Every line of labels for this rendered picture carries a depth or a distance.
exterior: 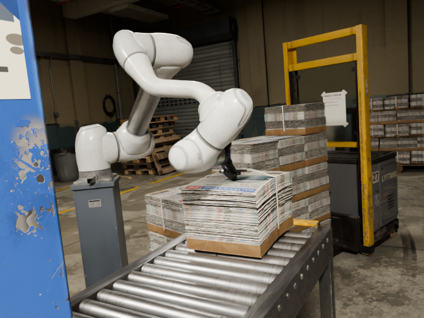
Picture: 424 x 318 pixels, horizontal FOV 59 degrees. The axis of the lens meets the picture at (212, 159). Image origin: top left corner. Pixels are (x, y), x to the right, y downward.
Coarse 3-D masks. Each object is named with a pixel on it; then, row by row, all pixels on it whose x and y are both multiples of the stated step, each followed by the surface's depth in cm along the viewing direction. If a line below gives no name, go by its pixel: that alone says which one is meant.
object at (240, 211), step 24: (192, 192) 129; (216, 192) 125; (240, 192) 121; (264, 192) 125; (192, 216) 133; (216, 216) 128; (240, 216) 123; (264, 216) 126; (216, 240) 130; (240, 240) 125; (264, 240) 126
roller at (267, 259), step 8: (176, 248) 142; (184, 248) 140; (224, 256) 131; (232, 256) 130; (240, 256) 128; (248, 256) 127; (264, 256) 125; (272, 256) 124; (280, 256) 123; (280, 264) 121
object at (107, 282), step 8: (176, 240) 147; (184, 240) 148; (160, 248) 140; (168, 248) 140; (144, 256) 133; (152, 256) 133; (128, 264) 127; (136, 264) 127; (120, 272) 121; (128, 272) 121; (104, 280) 116; (112, 280) 116; (88, 288) 111; (96, 288) 111; (72, 296) 107; (80, 296) 107; (88, 296) 107; (96, 296) 109; (72, 304) 103
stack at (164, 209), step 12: (300, 168) 272; (300, 180) 273; (156, 192) 229; (168, 192) 226; (180, 192) 224; (300, 192) 272; (156, 204) 219; (168, 204) 209; (180, 204) 200; (300, 204) 272; (156, 216) 220; (168, 216) 212; (180, 216) 202; (300, 216) 273; (168, 228) 213; (180, 228) 204; (156, 240) 225; (168, 240) 215
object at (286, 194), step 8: (280, 176) 139; (288, 176) 147; (280, 184) 139; (288, 184) 147; (280, 192) 140; (288, 192) 148; (280, 200) 139; (288, 200) 149; (280, 208) 141; (288, 208) 149; (280, 216) 141; (288, 216) 149
